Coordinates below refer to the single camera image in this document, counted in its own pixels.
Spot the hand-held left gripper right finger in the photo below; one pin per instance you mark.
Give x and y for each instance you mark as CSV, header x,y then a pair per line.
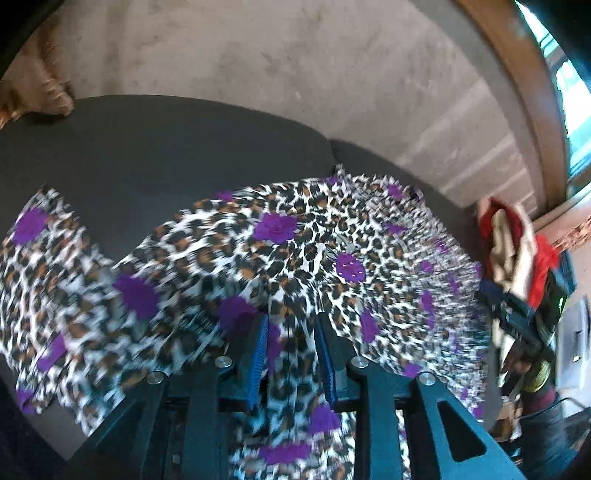
x,y
327,365

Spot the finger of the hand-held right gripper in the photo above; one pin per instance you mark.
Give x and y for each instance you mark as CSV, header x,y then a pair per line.
x,y
504,308

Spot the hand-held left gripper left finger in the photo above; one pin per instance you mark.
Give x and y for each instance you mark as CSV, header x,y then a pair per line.
x,y
256,364

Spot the leopard print garment purple flowers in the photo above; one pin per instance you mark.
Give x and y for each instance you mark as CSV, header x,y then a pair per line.
x,y
194,258

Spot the person's right forearm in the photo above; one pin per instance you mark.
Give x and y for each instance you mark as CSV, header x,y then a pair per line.
x,y
543,429

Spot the pile of colourful clothes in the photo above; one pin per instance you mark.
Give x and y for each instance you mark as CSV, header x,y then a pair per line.
x,y
508,240

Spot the window pane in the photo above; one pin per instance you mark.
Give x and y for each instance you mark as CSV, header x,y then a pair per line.
x,y
570,87

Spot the beige fringed cloth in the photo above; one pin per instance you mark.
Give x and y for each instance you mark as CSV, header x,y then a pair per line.
x,y
42,78

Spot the wooden window frame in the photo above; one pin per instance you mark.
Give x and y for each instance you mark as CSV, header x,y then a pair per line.
x,y
526,92

